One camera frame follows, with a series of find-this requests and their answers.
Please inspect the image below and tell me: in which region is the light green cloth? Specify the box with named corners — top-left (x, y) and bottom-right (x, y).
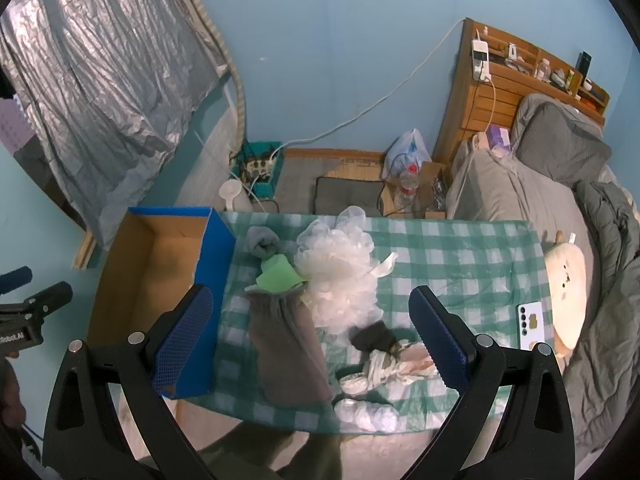
top-left (256, 254), bottom-right (305, 294)

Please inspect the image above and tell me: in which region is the white plastic bag bundle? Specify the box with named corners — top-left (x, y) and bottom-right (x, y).
top-left (334, 398), bottom-right (399, 434)

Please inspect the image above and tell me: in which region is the clear plastic water bottle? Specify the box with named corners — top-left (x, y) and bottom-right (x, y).
top-left (394, 162), bottom-right (420, 212)

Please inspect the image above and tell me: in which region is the white power strip charger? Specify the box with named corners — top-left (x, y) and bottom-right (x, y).
top-left (472, 32), bottom-right (491, 82)

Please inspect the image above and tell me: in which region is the grey sock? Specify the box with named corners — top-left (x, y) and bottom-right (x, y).
top-left (245, 226), bottom-right (280, 261)

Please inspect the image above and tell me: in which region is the rope wrapped hoop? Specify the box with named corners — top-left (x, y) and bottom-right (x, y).
top-left (189, 0), bottom-right (246, 155)

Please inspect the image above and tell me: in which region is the small cardboard box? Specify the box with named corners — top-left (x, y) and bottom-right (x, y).
top-left (382, 162), bottom-right (448, 219)

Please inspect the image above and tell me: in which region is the white printed cloth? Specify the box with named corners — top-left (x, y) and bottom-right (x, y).
top-left (338, 340), bottom-right (437, 396)

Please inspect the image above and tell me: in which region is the white smartphone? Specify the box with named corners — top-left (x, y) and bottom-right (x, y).
top-left (516, 301), bottom-right (544, 351)

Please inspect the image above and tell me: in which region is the white desk fan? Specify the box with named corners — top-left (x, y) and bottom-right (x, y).
top-left (218, 179), bottom-right (254, 212)

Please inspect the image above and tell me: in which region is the blue cardboard box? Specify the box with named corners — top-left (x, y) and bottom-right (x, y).
top-left (88, 207), bottom-right (235, 399)

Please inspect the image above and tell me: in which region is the white plastic shopping bag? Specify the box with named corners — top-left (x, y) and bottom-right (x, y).
top-left (382, 129), bottom-right (432, 181)

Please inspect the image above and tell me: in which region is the silver foil curtain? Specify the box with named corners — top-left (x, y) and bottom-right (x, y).
top-left (1, 0), bottom-right (218, 247)

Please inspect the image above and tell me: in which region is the purple tissue pack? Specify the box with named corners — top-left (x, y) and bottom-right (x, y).
top-left (486, 124), bottom-right (511, 156)

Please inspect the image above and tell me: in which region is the grey pillow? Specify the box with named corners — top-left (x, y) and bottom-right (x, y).
top-left (511, 93), bottom-right (612, 188)

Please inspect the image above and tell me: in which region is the white mesh bath pouf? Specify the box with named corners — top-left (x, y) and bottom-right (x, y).
top-left (294, 206), bottom-right (398, 337)

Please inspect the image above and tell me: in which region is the grey fabric pouch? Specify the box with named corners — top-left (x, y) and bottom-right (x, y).
top-left (245, 286), bottom-right (333, 408)

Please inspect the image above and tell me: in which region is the cream plush toy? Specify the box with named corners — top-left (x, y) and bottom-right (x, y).
top-left (544, 231), bottom-right (587, 359)

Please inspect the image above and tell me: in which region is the wooden headboard shelf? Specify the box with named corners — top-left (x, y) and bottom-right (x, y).
top-left (432, 18), bottom-right (610, 165)

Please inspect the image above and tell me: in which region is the white power cable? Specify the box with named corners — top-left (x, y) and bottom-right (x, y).
top-left (271, 18), bottom-right (467, 162)

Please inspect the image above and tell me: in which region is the teal crate with power strip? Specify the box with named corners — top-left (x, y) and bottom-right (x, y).
top-left (231, 141), bottom-right (283, 200)

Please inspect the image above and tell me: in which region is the black sock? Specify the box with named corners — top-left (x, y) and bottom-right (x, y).
top-left (349, 321), bottom-right (400, 356)

